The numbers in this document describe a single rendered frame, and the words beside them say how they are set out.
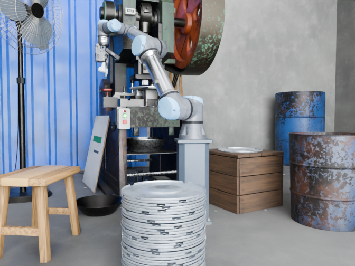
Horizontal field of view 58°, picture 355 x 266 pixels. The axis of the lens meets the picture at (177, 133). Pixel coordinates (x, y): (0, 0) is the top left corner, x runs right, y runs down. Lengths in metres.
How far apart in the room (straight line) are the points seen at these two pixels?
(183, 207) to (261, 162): 1.10
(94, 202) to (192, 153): 0.77
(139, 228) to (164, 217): 0.09
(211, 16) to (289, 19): 2.66
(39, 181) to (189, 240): 0.63
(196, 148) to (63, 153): 2.10
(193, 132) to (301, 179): 0.62
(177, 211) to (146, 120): 1.33
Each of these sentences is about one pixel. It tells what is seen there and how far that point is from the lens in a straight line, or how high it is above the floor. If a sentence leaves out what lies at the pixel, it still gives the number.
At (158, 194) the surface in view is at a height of 0.31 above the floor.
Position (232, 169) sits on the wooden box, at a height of 0.26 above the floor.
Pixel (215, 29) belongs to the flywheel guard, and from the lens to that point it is 2.39.
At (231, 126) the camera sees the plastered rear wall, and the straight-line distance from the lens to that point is 4.19.
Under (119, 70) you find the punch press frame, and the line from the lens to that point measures 2.66.
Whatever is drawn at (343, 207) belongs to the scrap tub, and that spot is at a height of 0.12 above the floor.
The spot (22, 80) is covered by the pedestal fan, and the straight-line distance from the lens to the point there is 2.53.
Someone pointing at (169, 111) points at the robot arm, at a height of 0.60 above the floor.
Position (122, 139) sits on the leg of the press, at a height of 0.42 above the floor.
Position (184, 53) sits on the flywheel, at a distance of 2.75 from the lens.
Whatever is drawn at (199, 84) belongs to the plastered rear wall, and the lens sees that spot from 3.99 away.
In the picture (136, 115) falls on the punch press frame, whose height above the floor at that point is 0.58.
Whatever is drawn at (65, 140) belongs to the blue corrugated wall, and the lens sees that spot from 3.54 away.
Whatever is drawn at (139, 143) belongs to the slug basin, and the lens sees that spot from 2.36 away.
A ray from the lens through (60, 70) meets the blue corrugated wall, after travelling 3.56.
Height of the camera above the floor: 0.56
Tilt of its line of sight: 3 degrees down
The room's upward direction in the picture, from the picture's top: straight up
